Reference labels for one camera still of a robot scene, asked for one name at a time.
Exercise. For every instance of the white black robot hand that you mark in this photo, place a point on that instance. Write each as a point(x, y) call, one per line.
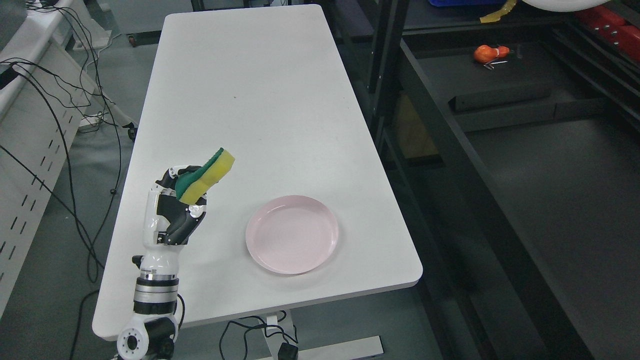
point(168, 222)

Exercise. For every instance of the green yellow sponge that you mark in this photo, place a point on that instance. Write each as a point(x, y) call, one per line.
point(193, 185)

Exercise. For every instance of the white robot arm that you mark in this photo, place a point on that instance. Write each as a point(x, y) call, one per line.
point(153, 329)

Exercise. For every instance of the orange toy on shelf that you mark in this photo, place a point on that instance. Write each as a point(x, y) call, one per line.
point(487, 55)

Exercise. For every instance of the black metal shelf rack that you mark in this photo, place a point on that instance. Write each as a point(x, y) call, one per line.
point(520, 184)

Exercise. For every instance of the pink round plate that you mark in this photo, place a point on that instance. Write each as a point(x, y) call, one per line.
point(292, 235)

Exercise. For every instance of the white power strip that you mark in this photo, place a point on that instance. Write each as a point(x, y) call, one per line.
point(90, 123)

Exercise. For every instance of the white table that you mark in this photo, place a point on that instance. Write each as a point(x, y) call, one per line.
point(268, 85)

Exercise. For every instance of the white perforated desk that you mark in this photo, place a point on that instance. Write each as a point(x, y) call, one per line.
point(37, 121)

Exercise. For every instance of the blue plastic bin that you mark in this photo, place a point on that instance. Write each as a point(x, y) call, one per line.
point(460, 3)

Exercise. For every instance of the yellow tape strip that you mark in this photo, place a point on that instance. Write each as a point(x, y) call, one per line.
point(497, 15)

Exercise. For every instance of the red bin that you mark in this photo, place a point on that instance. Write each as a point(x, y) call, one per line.
point(613, 28)

